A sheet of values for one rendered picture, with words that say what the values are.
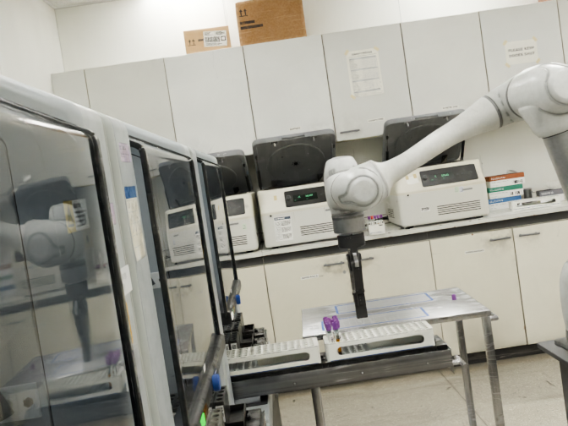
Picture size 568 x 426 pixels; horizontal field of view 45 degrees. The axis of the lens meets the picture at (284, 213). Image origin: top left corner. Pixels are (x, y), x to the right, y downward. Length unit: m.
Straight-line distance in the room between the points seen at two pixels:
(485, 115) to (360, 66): 2.64
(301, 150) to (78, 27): 1.78
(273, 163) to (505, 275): 1.62
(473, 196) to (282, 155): 1.22
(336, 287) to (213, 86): 1.50
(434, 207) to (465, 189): 0.22
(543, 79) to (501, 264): 2.71
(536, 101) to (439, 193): 2.52
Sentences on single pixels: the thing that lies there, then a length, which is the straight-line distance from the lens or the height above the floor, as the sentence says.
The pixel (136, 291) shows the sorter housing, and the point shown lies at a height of 1.22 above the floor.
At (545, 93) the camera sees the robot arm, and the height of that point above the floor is 1.44.
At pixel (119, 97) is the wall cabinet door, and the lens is 4.61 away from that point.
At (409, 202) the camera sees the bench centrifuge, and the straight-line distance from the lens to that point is 4.28.
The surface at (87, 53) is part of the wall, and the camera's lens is 5.05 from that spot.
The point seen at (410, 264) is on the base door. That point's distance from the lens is 4.31.
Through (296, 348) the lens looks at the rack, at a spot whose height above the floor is 0.86.
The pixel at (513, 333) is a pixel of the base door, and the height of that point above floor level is 0.17.
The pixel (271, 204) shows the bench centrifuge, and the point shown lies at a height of 1.17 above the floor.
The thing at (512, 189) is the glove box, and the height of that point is 1.02.
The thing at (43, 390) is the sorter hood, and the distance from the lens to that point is 0.50.
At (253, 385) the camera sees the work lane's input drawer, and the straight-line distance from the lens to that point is 1.91.
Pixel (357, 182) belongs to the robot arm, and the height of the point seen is 1.29.
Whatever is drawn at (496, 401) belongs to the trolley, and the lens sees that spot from 2.37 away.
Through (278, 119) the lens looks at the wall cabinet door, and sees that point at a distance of 4.49.
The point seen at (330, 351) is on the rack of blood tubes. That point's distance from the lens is 1.91.
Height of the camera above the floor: 1.33
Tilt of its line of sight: 3 degrees down
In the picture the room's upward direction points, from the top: 8 degrees counter-clockwise
